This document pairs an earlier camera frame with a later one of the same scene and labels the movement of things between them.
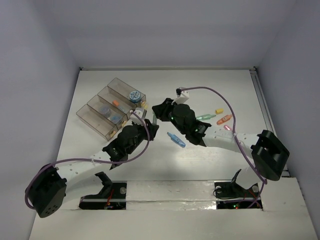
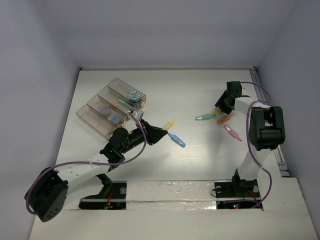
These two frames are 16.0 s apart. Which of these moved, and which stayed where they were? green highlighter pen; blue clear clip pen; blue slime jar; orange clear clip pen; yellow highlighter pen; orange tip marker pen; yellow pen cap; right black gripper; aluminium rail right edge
Moved: yellow highlighter pen; green highlighter pen; right black gripper
Stayed: blue slime jar; blue clear clip pen; aluminium rail right edge; yellow pen cap; orange clear clip pen; orange tip marker pen
